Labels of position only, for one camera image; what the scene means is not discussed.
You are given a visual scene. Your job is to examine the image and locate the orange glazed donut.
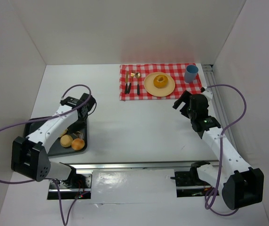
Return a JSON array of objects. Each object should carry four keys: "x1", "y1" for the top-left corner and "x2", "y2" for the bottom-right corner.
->
[{"x1": 153, "y1": 74, "x2": 168, "y2": 89}]

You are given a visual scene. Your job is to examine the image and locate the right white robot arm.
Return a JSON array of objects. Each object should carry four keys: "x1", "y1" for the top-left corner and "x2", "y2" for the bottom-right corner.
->
[{"x1": 173, "y1": 90, "x2": 264, "y2": 210}]

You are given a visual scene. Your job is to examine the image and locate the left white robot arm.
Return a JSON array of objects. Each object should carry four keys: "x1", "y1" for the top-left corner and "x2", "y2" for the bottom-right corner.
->
[{"x1": 11, "y1": 93, "x2": 96, "y2": 187}]

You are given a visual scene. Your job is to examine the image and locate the small pale round bread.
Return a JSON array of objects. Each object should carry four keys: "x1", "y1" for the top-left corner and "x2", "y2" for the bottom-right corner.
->
[{"x1": 60, "y1": 135, "x2": 73, "y2": 148}]

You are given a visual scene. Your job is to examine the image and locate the blue cup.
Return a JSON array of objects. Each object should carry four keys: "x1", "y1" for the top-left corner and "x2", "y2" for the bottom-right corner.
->
[{"x1": 184, "y1": 65, "x2": 198, "y2": 83}]

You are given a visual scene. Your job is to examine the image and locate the yellow plate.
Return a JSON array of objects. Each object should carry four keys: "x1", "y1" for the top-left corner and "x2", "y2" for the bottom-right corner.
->
[{"x1": 144, "y1": 72, "x2": 175, "y2": 97}]

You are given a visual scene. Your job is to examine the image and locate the round golden bun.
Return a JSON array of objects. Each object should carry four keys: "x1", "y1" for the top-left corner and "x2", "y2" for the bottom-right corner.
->
[{"x1": 71, "y1": 138, "x2": 85, "y2": 151}]

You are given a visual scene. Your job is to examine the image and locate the red checkered cloth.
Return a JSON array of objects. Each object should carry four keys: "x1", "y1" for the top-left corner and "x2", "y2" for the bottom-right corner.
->
[{"x1": 119, "y1": 64, "x2": 202, "y2": 101}]

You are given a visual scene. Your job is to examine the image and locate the black baking tray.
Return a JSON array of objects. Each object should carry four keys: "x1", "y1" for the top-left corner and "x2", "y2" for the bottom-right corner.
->
[{"x1": 23, "y1": 119, "x2": 88, "y2": 157}]

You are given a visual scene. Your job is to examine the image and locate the metal rail right side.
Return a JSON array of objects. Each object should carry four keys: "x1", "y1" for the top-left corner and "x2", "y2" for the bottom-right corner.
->
[{"x1": 201, "y1": 65, "x2": 229, "y2": 127}]

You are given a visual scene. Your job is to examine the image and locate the metal rail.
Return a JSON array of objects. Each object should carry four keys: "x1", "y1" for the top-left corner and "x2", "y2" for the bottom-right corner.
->
[
  {"x1": 68, "y1": 161, "x2": 197, "y2": 170},
  {"x1": 201, "y1": 65, "x2": 229, "y2": 127}
]

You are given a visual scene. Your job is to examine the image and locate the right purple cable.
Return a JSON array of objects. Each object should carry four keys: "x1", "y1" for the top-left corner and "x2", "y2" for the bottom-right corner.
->
[{"x1": 204, "y1": 84, "x2": 247, "y2": 216}]

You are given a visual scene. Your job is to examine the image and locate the black handled knife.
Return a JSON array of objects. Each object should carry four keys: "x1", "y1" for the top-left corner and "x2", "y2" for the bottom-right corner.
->
[{"x1": 124, "y1": 71, "x2": 129, "y2": 94}]

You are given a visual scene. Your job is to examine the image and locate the black handled spoon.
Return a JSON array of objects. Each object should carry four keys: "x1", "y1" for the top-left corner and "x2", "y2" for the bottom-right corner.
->
[{"x1": 135, "y1": 72, "x2": 141, "y2": 96}]

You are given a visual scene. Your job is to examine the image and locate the black handled fork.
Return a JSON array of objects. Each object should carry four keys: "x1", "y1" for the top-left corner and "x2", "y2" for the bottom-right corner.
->
[{"x1": 127, "y1": 70, "x2": 135, "y2": 94}]

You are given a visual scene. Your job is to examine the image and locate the metal rail front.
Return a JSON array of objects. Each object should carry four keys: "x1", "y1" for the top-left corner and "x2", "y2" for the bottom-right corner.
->
[{"x1": 68, "y1": 161, "x2": 197, "y2": 170}]

